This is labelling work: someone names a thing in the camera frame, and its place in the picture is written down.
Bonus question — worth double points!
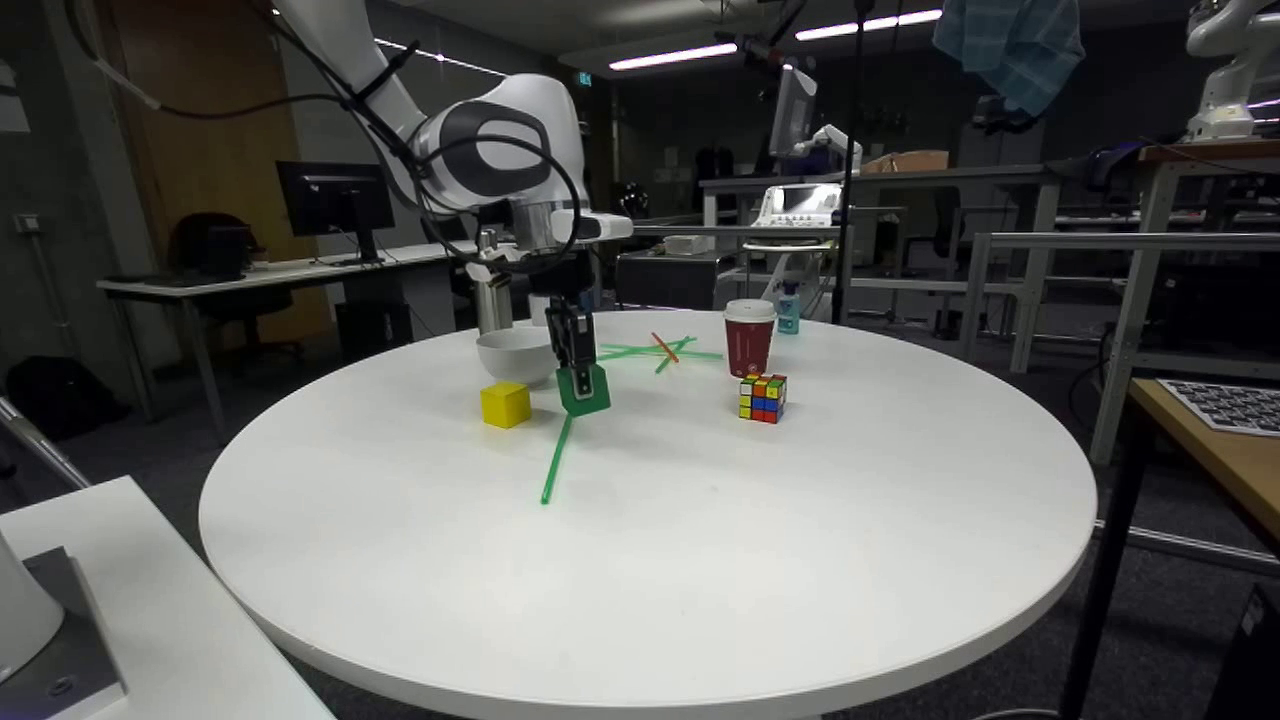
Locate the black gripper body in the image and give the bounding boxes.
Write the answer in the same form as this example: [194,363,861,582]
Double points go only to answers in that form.
[512,236,599,318]

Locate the green block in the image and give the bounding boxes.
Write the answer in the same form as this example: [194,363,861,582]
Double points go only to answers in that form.
[550,363,614,420]

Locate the yellow block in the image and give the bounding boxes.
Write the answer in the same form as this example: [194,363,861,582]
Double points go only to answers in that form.
[476,381,534,434]

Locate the white bowl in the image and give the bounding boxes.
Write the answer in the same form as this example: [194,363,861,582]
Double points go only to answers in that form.
[472,325,563,394]

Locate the stainless steel bottle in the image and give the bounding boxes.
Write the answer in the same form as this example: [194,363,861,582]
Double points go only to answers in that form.
[472,221,520,337]

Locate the orange straw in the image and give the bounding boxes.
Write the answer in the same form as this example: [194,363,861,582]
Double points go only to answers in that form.
[646,330,699,367]

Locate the dark green straw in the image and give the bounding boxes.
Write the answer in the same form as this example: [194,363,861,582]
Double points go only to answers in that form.
[534,410,578,509]

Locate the red paper cup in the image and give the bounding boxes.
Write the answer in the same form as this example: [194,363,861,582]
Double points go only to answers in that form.
[720,296,779,381]

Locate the multicoloured puzzle cube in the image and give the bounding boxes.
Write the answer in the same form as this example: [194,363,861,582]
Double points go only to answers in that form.
[736,367,790,429]

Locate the small black monitor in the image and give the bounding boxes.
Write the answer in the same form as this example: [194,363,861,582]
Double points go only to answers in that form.
[272,157,401,269]

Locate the white medical cart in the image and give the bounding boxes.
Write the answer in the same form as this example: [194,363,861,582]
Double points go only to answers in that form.
[736,57,862,318]

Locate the grey office desk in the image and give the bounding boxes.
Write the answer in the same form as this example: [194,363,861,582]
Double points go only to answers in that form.
[93,241,472,434]

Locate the black office chair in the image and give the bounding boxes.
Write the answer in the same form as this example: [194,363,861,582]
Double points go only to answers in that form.
[162,207,292,333]

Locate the white side table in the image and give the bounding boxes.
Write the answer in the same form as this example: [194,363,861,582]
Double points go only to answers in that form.
[0,474,337,720]

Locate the black bag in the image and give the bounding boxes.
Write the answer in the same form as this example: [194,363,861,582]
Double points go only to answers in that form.
[0,353,132,443]

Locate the hanging blue cloth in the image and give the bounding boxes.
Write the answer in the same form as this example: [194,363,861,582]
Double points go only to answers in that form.
[929,0,1088,122]

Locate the dark mounting plate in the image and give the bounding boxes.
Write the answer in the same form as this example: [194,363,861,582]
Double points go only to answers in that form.
[0,540,132,720]

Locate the checkerboard sheet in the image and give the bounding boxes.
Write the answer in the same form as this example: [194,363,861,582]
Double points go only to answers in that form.
[1157,376,1280,440]

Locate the wooden desk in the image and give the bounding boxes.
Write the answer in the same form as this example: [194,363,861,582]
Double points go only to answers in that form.
[1054,376,1280,720]

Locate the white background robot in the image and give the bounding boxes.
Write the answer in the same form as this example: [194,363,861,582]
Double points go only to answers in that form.
[1178,0,1280,143]

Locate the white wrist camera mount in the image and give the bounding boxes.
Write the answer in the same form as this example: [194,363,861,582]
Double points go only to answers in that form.
[578,207,641,249]

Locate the grey metal frame table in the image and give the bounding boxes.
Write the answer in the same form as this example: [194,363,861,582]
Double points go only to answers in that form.
[954,227,1280,394]
[1084,137,1280,474]

